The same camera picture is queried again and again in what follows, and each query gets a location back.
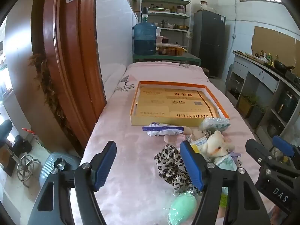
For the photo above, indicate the yellow planter box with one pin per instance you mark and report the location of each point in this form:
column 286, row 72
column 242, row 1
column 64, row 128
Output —
column 245, row 104

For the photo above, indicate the black wok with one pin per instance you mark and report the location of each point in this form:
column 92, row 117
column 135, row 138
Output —
column 281, row 66

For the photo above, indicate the metal shelf rack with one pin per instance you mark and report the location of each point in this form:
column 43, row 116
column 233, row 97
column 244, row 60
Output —
column 164, row 16

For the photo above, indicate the leopard print scrunchie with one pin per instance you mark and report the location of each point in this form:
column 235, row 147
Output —
column 168, row 161

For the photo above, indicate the dark refrigerator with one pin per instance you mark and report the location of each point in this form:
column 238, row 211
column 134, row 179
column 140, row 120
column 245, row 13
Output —
column 208, row 42

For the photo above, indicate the orange cardboard box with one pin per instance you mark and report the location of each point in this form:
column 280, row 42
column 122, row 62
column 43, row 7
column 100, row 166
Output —
column 152, row 120

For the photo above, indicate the brown wooden door frame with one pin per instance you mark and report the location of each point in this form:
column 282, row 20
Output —
column 70, row 51

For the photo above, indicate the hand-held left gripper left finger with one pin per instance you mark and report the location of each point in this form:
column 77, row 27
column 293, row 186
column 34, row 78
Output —
column 105, row 166

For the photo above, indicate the dark planter box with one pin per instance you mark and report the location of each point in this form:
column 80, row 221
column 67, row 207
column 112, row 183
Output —
column 256, row 116

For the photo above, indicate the peach makeup sponge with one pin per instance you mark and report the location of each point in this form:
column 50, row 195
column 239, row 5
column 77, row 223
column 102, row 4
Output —
column 188, row 130

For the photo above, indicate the green table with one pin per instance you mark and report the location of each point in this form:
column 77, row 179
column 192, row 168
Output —
column 185, row 56

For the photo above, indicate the group of condiment bottles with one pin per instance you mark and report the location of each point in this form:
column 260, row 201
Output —
column 264, row 56

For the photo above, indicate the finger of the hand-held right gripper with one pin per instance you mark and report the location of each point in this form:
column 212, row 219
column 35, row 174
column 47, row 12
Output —
column 283, row 146
column 257, row 151

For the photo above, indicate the mint green makeup sponge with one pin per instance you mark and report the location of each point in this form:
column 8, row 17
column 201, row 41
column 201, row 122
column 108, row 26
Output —
column 182, row 206

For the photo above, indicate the row of amber jars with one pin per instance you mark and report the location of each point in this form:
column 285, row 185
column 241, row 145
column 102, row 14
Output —
column 168, row 50

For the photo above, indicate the gas stove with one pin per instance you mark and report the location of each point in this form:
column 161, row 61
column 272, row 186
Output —
column 293, row 78

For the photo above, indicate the grey round fan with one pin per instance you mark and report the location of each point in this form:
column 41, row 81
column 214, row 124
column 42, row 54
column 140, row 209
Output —
column 54, row 166

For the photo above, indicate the white kitchen counter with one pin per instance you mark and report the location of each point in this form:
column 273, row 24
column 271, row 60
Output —
column 257, row 72

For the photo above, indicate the white blue wipes packet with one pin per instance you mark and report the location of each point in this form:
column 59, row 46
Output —
column 164, row 130

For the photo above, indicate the floral tissue packet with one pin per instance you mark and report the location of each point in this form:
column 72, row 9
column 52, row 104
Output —
column 214, row 123
column 226, row 163

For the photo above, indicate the small yellow packet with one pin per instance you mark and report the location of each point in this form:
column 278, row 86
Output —
column 198, row 145

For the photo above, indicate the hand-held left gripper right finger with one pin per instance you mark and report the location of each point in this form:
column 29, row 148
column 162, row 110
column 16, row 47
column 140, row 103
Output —
column 191, row 166

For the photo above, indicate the cardboard sheet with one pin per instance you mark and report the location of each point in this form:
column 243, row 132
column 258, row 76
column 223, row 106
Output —
column 269, row 39

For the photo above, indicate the glass jar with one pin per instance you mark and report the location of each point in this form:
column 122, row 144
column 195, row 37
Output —
column 204, row 5

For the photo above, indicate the blue water jug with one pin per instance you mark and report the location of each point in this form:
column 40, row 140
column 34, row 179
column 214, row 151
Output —
column 144, row 37

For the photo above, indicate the white plush bear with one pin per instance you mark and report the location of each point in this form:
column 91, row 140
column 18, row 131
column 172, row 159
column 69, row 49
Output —
column 214, row 145

